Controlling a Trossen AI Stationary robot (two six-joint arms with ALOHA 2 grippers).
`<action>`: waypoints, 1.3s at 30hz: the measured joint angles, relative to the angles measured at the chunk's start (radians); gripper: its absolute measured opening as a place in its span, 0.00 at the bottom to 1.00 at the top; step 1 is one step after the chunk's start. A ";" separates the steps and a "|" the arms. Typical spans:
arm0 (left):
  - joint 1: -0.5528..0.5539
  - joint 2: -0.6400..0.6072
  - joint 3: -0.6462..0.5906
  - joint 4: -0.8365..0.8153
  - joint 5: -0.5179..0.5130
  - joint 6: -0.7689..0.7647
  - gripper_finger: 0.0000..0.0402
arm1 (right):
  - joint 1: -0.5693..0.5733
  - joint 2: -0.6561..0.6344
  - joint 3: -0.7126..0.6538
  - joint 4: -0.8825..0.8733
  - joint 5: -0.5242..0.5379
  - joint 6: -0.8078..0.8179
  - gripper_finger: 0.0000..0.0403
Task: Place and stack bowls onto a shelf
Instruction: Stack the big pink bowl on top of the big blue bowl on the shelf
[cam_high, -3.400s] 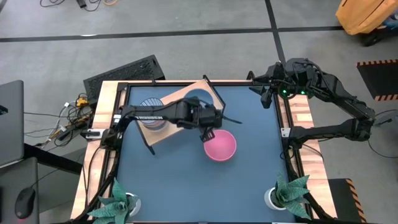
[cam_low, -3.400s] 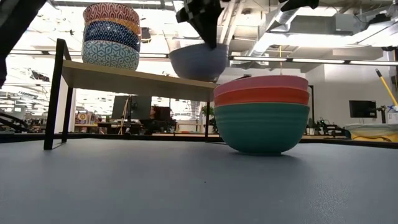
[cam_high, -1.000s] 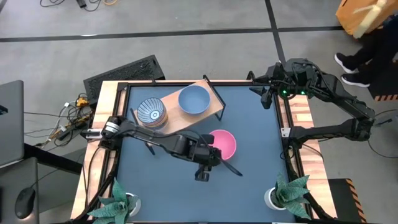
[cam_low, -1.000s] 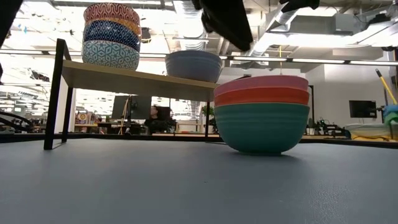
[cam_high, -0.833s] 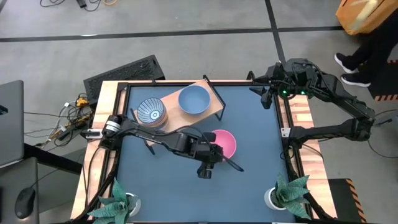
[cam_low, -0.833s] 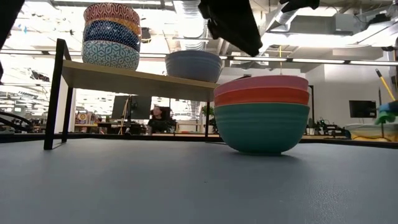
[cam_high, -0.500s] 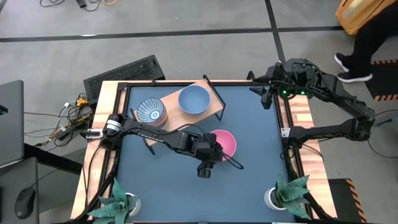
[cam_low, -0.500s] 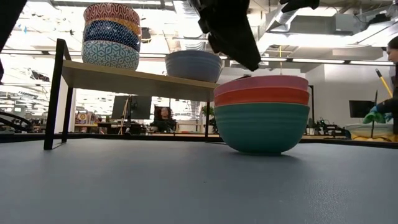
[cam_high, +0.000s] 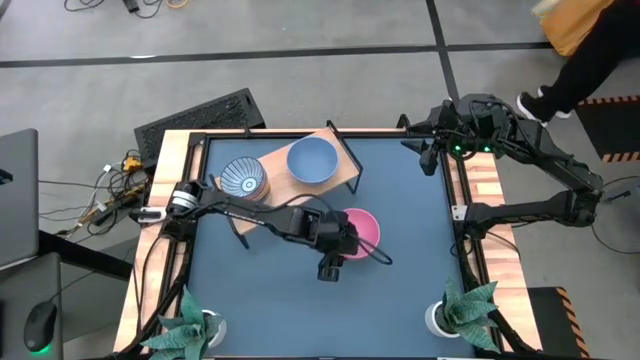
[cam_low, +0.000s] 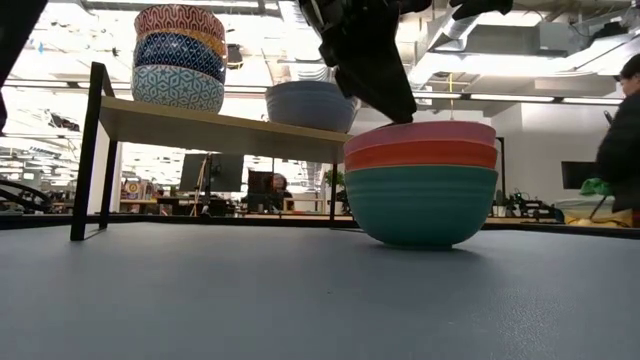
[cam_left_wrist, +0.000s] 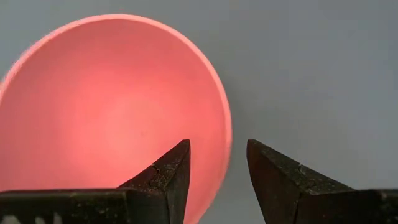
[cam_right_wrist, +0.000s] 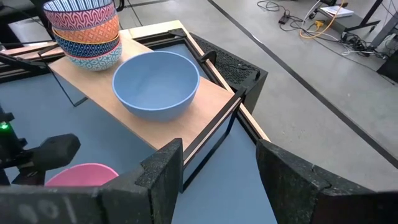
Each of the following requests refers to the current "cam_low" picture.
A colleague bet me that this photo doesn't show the blue grey table mat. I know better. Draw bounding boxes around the blue grey table mat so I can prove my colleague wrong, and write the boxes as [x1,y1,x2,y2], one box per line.
[0,222,640,360]

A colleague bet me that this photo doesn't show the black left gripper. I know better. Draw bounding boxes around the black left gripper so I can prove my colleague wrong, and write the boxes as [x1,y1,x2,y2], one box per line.
[298,0,434,125]

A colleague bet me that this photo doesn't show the yellow bin cart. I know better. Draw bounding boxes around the yellow bin cart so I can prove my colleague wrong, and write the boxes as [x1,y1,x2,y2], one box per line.
[553,197,636,230]

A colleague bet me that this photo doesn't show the teal star patterned bowl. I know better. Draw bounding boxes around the teal star patterned bowl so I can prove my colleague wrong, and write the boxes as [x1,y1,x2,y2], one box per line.
[131,63,226,114]

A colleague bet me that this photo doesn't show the black desk monitor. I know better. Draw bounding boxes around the black desk monitor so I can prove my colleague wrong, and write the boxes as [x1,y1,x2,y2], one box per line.
[178,152,210,194]
[208,152,246,194]

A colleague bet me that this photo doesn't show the green cloth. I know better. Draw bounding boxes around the green cloth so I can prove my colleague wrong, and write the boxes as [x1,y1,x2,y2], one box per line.
[579,177,615,198]

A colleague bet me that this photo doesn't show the black wall monitor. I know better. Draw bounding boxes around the black wall monitor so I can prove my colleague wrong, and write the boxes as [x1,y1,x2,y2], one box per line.
[560,160,600,191]

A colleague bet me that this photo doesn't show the plain orange red bowl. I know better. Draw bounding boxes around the plain orange red bowl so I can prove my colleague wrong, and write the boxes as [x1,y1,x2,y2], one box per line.
[343,139,499,174]

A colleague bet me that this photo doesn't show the wooden shelf black metal legs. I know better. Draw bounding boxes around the wooden shelf black metal legs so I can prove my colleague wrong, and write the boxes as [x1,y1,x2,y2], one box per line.
[69,61,354,242]

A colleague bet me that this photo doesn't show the small green potted plant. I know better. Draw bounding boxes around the small green potted plant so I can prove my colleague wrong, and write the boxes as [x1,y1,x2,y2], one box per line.
[323,168,348,204]

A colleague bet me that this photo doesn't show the long ceiling light strip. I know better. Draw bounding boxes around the long ceiling light strip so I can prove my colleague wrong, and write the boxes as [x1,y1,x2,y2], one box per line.
[468,92,556,104]
[412,89,464,100]

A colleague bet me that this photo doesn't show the red zigzag patterned bowl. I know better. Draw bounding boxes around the red zigzag patterned bowl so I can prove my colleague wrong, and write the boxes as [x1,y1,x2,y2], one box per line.
[133,3,226,44]

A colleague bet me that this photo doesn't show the person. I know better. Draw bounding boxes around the person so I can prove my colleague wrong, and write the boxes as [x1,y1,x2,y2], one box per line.
[594,52,640,229]
[263,172,296,212]

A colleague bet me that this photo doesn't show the plain teal green bowl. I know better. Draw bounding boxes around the plain teal green bowl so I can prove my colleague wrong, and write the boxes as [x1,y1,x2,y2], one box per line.
[343,165,500,250]

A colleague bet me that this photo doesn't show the plain pink bowl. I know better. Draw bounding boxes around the plain pink bowl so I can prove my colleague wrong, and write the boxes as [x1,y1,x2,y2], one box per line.
[343,119,497,156]

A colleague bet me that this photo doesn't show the orange floral patterned bowl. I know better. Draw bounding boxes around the orange floral patterned bowl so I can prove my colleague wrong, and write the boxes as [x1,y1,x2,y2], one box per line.
[135,27,229,59]

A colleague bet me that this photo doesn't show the black dome ceiling fixture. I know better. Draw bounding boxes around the black dome ceiling fixture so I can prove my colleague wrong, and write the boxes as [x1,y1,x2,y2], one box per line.
[225,43,245,71]

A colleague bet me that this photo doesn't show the black curved rail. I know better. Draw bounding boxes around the black curved rail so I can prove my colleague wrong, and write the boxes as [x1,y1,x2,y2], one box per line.
[0,178,55,215]

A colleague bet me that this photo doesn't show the silver ventilation duct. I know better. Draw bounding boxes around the silver ventilation duct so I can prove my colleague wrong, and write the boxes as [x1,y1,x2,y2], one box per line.
[407,9,501,94]

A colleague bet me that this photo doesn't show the navy diamond patterned bowl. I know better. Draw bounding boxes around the navy diamond patterned bowl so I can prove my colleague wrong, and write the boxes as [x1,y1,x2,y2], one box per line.
[132,32,227,84]

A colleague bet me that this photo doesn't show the colourful printed box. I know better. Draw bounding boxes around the colourful printed box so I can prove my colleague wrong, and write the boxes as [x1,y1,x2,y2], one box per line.
[122,179,147,202]

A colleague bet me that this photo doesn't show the black robot equipment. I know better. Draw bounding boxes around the black robot equipment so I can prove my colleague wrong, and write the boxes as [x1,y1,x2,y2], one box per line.
[503,189,557,221]

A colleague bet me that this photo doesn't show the plain slate blue bowl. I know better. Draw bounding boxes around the plain slate blue bowl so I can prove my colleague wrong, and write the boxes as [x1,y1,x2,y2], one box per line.
[264,80,360,134]

